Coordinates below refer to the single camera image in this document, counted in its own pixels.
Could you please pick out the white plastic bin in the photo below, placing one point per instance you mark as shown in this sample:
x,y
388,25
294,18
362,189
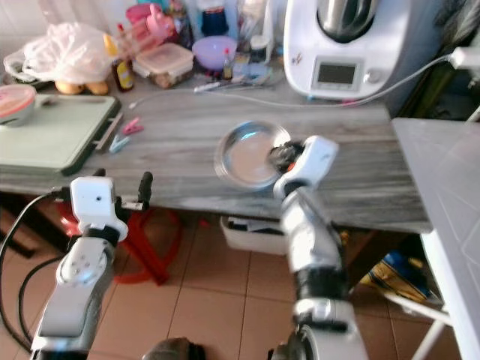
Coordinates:
x,y
251,241

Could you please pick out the pink plastic jug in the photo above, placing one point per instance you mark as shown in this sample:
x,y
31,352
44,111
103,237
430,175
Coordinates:
x,y
146,26

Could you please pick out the pale green cutting board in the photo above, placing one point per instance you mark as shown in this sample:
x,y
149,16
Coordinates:
x,y
52,139

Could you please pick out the red plastic stool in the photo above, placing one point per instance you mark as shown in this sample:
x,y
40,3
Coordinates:
x,y
66,221

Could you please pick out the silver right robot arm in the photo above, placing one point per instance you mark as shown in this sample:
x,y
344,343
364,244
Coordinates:
x,y
307,232

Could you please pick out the dark sauce bottle yellow cap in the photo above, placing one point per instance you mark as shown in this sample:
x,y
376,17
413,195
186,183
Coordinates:
x,y
121,75

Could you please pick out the small dark bottle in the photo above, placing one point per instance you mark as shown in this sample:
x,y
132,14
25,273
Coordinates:
x,y
228,69

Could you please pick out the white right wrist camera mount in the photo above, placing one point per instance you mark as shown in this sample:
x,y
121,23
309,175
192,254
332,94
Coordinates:
x,y
315,159

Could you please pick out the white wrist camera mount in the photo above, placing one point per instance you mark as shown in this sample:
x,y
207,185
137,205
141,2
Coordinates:
x,y
94,206
315,159

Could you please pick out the pink lidded bowl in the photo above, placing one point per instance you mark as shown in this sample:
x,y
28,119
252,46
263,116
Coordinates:
x,y
15,103

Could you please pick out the grey robot left foot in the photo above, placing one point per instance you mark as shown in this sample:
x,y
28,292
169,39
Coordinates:
x,y
171,351

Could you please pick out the blue and yellow bag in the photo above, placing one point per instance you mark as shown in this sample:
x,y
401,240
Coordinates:
x,y
397,271

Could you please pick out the clear food container pink lid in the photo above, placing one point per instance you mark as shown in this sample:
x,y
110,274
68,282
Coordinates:
x,y
163,64

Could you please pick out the white plastic bag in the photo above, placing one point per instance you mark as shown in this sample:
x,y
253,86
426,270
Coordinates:
x,y
67,52

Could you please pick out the white pen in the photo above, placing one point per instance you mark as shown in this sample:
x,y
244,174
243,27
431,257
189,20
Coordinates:
x,y
206,87

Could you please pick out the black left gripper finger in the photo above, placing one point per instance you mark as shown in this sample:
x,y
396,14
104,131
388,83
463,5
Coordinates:
x,y
147,186
98,174

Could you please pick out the grey robot right foot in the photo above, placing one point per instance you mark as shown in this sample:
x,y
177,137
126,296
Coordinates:
x,y
286,354

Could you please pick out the white kitchen cooking machine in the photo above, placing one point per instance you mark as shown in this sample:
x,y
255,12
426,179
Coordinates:
x,y
307,52

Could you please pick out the round metal plate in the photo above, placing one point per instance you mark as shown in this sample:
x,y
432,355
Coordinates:
x,y
244,157

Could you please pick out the pink clothes peg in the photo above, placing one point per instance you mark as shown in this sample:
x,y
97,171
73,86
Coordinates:
x,y
133,127

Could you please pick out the grey robot foot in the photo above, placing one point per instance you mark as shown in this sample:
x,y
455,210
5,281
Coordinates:
x,y
286,354
171,351

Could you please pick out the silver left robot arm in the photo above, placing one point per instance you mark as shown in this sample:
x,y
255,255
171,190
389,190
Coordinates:
x,y
79,289

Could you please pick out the dark blue jar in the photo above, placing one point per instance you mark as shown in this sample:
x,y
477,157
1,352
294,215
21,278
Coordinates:
x,y
214,22

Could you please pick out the purple plastic bowl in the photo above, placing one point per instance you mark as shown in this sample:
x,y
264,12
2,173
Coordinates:
x,y
214,54

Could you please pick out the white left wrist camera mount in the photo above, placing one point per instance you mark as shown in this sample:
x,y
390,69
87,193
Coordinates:
x,y
94,206

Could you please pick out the white folding table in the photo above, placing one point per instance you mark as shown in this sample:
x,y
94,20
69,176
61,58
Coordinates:
x,y
442,172

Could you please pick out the blue clothes peg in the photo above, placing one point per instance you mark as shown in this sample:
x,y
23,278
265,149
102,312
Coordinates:
x,y
120,145

